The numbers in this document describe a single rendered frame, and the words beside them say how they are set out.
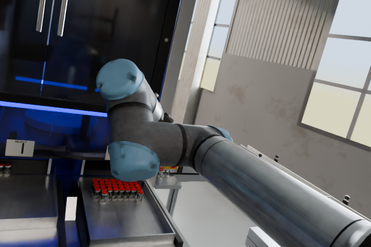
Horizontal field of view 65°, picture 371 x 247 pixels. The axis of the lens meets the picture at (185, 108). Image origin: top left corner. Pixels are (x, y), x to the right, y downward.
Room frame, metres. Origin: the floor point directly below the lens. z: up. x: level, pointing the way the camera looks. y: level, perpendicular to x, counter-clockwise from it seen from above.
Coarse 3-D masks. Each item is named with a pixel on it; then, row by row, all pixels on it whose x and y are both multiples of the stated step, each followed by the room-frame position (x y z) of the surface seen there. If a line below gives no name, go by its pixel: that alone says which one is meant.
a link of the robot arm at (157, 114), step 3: (156, 93) 0.57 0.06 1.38; (156, 96) 0.57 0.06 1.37; (156, 99) 0.55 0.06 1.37; (156, 105) 0.55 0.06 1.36; (159, 105) 0.56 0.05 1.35; (156, 108) 0.55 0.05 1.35; (159, 108) 0.56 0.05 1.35; (156, 111) 0.55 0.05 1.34; (159, 111) 0.56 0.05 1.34; (153, 114) 0.54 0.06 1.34; (156, 114) 0.55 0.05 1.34; (159, 114) 0.56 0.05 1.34; (153, 117) 0.54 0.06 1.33; (156, 117) 0.55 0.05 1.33; (159, 117) 0.56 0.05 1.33; (153, 120) 0.55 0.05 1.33; (156, 120) 0.56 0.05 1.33
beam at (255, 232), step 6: (252, 228) 1.60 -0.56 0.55; (258, 228) 1.62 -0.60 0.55; (252, 234) 1.58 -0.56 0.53; (258, 234) 1.55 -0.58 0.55; (264, 234) 1.57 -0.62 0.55; (246, 240) 1.61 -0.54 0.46; (252, 240) 1.57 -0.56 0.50; (258, 240) 1.53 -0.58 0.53; (264, 240) 1.51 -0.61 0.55; (270, 240) 1.52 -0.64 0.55; (252, 246) 1.55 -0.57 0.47; (258, 246) 1.52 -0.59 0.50; (264, 246) 1.48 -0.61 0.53; (270, 246) 1.46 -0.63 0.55; (276, 246) 1.47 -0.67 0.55
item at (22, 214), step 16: (0, 176) 0.97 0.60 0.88; (16, 176) 1.00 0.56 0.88; (32, 176) 1.02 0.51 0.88; (48, 176) 1.05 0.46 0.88; (0, 192) 0.88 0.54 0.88; (16, 192) 0.90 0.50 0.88; (32, 192) 0.92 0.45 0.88; (48, 192) 0.94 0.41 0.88; (0, 208) 0.80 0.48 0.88; (16, 208) 0.82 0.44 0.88; (32, 208) 0.83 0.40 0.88; (48, 208) 0.85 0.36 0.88; (0, 224) 0.71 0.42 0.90; (16, 224) 0.73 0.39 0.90; (32, 224) 0.75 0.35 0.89; (48, 224) 0.77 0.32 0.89
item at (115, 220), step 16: (80, 192) 0.97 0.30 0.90; (144, 192) 1.10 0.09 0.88; (96, 208) 0.91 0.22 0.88; (112, 208) 0.94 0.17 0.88; (128, 208) 0.96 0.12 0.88; (144, 208) 0.98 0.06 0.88; (160, 208) 0.95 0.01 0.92; (96, 224) 0.83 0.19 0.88; (112, 224) 0.85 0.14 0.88; (128, 224) 0.87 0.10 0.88; (144, 224) 0.89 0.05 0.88; (160, 224) 0.91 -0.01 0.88; (96, 240) 0.72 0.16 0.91; (112, 240) 0.74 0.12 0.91; (128, 240) 0.76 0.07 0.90; (144, 240) 0.78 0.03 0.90; (160, 240) 0.81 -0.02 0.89
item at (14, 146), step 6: (6, 144) 0.93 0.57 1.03; (12, 144) 0.94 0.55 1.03; (18, 144) 0.94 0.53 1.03; (24, 144) 0.95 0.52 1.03; (30, 144) 0.96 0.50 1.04; (6, 150) 0.93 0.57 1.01; (12, 150) 0.94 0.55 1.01; (18, 150) 0.95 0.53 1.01; (24, 150) 0.95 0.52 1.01; (30, 150) 0.96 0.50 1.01; (24, 156) 0.96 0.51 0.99; (30, 156) 0.96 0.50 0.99
